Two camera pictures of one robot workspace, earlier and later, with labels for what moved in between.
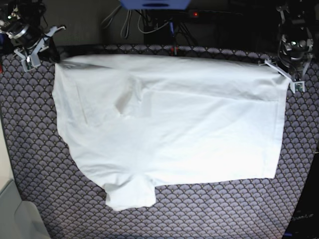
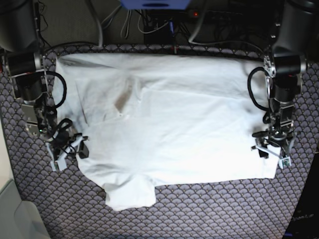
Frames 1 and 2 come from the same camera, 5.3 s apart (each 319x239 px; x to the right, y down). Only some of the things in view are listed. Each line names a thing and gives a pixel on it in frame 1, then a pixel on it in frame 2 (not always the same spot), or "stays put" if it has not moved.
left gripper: (28, 36) to (61, 140)
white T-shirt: (135, 122) stays put
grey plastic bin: (19, 219) stays put
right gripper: (292, 55) to (279, 137)
